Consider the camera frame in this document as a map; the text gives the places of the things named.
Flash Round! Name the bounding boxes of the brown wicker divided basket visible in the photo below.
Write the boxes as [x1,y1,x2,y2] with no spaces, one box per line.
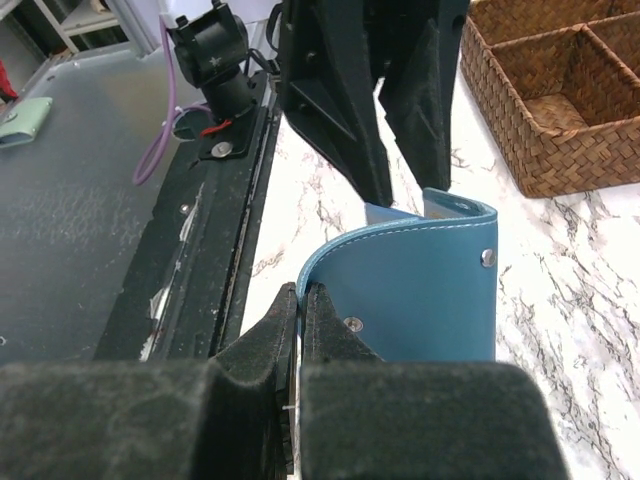
[460,1,639,198]

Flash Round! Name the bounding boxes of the blue leather card holder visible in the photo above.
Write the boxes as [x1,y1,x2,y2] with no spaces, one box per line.
[296,188,498,362]

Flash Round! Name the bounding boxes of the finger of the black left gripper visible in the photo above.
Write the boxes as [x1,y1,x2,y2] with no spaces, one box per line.
[374,0,469,191]
[278,1,393,206]

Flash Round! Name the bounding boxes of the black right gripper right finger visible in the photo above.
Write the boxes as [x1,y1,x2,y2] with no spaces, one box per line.
[299,284,569,479]

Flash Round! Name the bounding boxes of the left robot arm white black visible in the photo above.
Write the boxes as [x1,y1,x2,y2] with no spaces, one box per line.
[169,1,468,206]

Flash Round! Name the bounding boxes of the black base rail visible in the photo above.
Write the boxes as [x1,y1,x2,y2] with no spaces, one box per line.
[94,73,280,361]

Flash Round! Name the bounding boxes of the mint green card holder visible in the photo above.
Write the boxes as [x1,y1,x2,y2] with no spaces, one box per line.
[0,97,53,149]

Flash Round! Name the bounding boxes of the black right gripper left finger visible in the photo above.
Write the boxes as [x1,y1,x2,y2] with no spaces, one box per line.
[1,283,297,479]

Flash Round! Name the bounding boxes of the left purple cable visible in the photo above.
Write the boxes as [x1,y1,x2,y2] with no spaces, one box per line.
[132,14,211,187]

